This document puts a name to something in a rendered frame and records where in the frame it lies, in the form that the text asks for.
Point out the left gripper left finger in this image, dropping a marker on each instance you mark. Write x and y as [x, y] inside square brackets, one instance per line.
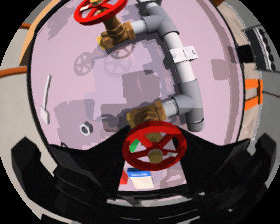
[103, 163]

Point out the grey hex nut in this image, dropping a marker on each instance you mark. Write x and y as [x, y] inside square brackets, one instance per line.
[84, 130]

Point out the grey pipe with red valve handwheels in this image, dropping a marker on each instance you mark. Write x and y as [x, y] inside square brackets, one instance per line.
[188, 102]

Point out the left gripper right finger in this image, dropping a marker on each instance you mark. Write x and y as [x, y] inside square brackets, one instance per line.
[203, 160]

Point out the red rectangular block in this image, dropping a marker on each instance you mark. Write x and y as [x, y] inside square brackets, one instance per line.
[124, 178]

